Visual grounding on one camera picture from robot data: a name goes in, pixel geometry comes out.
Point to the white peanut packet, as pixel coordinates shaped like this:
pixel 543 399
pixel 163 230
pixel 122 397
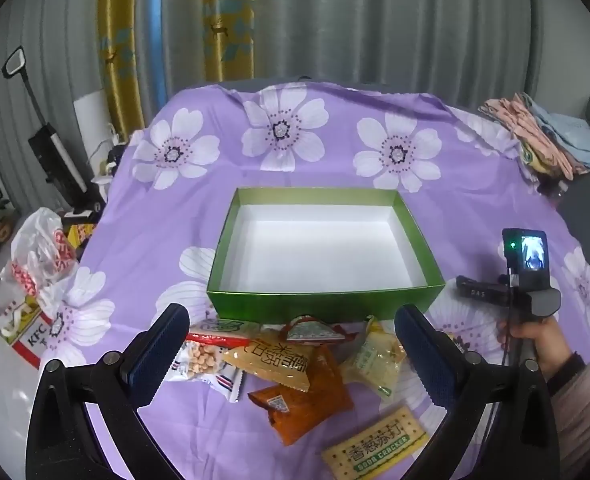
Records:
pixel 195 360

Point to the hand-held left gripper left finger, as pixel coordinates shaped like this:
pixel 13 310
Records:
pixel 160 355

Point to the grey curtain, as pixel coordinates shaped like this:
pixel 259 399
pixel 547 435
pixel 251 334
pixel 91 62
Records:
pixel 375 20

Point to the cream green cracker packet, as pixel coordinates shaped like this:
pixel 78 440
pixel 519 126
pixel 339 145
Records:
pixel 375 452

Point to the white red paper bag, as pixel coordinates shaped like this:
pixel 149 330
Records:
pixel 30 342

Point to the yellow rice cracker packet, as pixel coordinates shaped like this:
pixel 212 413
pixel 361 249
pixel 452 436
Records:
pixel 275 360

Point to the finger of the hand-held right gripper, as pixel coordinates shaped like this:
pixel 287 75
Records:
pixel 480 290

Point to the orange snack packet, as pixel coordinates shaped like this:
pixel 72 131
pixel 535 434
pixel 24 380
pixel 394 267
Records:
pixel 315 405

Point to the cream packet with red edges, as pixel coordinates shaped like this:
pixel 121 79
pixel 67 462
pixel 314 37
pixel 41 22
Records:
pixel 220 327

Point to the black upright vacuum cleaner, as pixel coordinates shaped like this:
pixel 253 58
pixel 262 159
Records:
pixel 55 152

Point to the purple floral cloth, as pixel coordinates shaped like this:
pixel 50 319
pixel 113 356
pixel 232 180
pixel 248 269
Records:
pixel 150 220

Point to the green cardboard box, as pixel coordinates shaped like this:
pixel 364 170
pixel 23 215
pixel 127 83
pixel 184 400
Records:
pixel 300 305

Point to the white red plastic bag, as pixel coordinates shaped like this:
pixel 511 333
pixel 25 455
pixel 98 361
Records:
pixel 35 250

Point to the yellow red carton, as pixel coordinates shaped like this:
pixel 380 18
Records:
pixel 82 234

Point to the person's right forearm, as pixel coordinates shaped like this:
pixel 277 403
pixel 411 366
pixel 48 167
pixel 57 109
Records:
pixel 585 410

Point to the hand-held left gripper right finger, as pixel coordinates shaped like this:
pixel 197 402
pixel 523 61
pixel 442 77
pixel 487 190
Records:
pixel 425 355

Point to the white panel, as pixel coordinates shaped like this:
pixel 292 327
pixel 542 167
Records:
pixel 92 115

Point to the triangular red green packet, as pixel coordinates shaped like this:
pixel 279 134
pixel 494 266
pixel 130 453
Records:
pixel 307 331

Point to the pale yellow snack packet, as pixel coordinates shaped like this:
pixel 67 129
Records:
pixel 372 360

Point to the gold patterned curtain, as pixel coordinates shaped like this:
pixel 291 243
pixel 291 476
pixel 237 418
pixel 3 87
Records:
pixel 120 35
pixel 227 20

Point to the pile of folded clothes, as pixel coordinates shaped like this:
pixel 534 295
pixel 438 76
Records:
pixel 550 135

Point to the person's right hand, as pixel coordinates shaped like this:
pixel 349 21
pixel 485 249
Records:
pixel 550 345

